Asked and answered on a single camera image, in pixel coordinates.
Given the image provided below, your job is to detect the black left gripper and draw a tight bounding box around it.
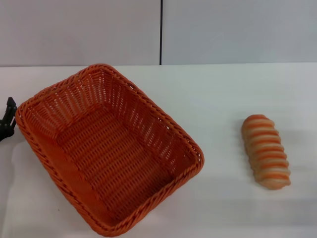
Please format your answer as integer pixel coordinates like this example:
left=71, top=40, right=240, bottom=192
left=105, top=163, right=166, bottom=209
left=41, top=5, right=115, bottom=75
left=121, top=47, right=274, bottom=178
left=0, top=97, right=17, bottom=142

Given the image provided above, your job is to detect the orange woven plastic basket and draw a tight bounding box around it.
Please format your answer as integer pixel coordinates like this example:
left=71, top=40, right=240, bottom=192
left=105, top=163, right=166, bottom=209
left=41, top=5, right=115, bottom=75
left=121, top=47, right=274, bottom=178
left=15, top=63, right=205, bottom=236

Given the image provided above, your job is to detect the orange striped bread loaf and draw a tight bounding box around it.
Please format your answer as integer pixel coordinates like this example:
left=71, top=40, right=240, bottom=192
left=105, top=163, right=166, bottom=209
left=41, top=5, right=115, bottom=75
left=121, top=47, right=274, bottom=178
left=241, top=114, right=292, bottom=191

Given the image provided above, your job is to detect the black vertical wall strip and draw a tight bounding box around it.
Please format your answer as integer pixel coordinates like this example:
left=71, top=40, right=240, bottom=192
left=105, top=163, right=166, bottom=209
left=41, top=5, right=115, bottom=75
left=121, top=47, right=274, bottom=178
left=159, top=0, right=163, bottom=65

